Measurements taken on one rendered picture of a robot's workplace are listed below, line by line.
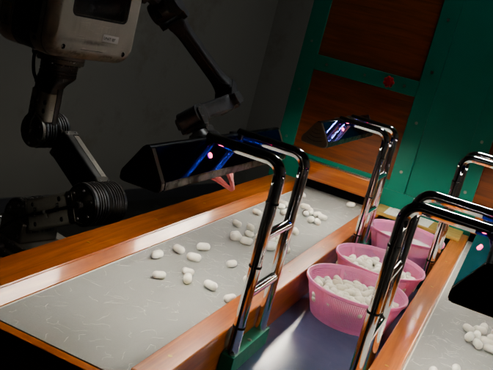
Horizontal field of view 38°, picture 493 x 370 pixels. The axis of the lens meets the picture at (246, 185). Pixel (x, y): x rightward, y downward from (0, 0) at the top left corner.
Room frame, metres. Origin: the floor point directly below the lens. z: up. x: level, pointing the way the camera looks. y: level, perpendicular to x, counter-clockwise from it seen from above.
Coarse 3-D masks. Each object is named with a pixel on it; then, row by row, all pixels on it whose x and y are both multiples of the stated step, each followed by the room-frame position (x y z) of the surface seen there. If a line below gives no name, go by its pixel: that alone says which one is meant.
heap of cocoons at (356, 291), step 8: (320, 280) 1.76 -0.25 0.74; (328, 280) 1.77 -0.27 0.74; (336, 280) 1.80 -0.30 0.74; (344, 280) 1.81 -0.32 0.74; (328, 288) 1.73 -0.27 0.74; (336, 288) 1.74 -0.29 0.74; (344, 288) 1.76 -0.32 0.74; (352, 288) 1.77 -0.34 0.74; (360, 288) 1.79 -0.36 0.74; (368, 288) 1.81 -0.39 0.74; (312, 296) 1.68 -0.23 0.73; (344, 296) 1.70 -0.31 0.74; (352, 296) 1.74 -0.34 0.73; (360, 296) 1.73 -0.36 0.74; (368, 296) 1.76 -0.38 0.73; (328, 304) 1.63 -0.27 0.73; (336, 304) 1.64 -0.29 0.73; (344, 304) 1.64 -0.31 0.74; (368, 304) 1.70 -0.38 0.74; (392, 304) 1.73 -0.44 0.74; (344, 312) 1.62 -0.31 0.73; (360, 320) 1.61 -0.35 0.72
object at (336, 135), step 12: (324, 120) 2.09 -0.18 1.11; (336, 120) 2.20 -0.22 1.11; (312, 132) 2.05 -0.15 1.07; (324, 132) 2.04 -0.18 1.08; (336, 132) 2.16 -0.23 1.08; (348, 132) 2.29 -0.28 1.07; (360, 132) 2.43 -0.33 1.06; (312, 144) 2.05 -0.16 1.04; (324, 144) 2.04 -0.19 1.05; (336, 144) 2.14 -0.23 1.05
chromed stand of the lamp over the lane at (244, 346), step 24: (216, 144) 1.33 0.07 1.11; (240, 144) 1.32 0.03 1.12; (264, 144) 1.46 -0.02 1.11; (288, 144) 1.45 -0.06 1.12; (264, 216) 1.29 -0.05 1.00; (288, 216) 1.43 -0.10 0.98; (264, 240) 1.29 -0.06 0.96; (288, 240) 1.43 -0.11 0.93; (264, 288) 1.36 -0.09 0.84; (240, 312) 1.28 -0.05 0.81; (264, 312) 1.43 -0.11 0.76; (240, 336) 1.29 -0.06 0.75; (264, 336) 1.43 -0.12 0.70; (240, 360) 1.31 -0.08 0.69
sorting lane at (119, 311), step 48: (288, 192) 2.67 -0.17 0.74; (192, 240) 1.83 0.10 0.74; (48, 288) 1.31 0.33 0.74; (96, 288) 1.37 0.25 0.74; (144, 288) 1.43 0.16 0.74; (192, 288) 1.50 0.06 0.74; (240, 288) 1.58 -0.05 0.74; (48, 336) 1.13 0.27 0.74; (96, 336) 1.17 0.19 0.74; (144, 336) 1.21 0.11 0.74
